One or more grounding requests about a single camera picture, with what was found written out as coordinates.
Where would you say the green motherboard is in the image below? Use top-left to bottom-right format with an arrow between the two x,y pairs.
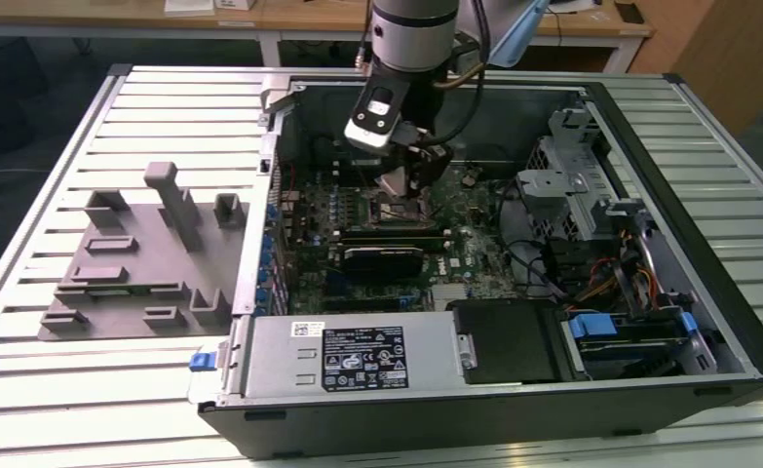
274,163 -> 529,317

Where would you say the wooden desk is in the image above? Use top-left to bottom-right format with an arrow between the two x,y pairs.
0,0 -> 656,74

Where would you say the black wire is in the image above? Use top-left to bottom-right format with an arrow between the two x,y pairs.
497,237 -> 568,299

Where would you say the thin grey cable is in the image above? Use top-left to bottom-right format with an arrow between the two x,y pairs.
352,0 -> 376,78

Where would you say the grey parts rack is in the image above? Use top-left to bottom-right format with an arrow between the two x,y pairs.
33,160 -> 252,342

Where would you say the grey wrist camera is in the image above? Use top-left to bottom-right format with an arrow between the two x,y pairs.
449,29 -> 487,75

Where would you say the tan cable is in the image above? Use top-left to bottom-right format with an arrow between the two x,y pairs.
430,70 -> 485,93

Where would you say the black phone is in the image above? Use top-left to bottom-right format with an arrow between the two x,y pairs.
613,1 -> 645,24

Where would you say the pale blue teach pendant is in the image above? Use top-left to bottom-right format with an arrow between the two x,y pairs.
487,0 -> 551,68

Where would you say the silver chipset heatsink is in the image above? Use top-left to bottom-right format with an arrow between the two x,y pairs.
430,284 -> 472,312

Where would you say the blue power supply latch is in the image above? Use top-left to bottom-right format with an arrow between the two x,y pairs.
186,347 -> 218,375

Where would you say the grey case latch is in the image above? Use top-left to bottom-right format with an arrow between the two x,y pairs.
257,74 -> 292,120

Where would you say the black PC case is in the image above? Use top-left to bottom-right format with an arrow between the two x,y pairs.
188,72 -> 763,462

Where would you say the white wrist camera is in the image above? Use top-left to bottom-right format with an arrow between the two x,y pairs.
342,82 -> 414,150

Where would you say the grey plastic clip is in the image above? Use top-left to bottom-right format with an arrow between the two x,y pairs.
603,198 -> 647,219

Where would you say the CPU socket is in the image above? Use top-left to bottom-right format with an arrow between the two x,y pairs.
361,187 -> 438,230

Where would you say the black drive cover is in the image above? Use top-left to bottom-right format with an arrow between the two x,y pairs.
445,298 -> 577,385

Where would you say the orange yellow wire bundle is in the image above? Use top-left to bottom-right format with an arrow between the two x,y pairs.
565,255 -> 659,314

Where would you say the black camera cable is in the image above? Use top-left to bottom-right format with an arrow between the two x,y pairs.
441,0 -> 489,147

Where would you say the white paper sheet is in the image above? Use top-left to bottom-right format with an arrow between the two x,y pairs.
162,0 -> 217,15

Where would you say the wooden cabinet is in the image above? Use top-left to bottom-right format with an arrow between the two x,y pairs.
627,0 -> 763,142

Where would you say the silver power supply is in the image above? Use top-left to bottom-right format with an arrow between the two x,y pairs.
221,311 -> 472,407

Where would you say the blue bay clip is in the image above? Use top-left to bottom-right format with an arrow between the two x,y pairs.
675,310 -> 705,346

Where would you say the black expansion slot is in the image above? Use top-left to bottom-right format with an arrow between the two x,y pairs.
321,295 -> 405,314

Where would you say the blue disk carrier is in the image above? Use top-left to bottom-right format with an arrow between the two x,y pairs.
565,313 -> 685,355

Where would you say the metal disk bay cage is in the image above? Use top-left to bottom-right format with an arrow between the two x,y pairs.
513,107 -> 620,245

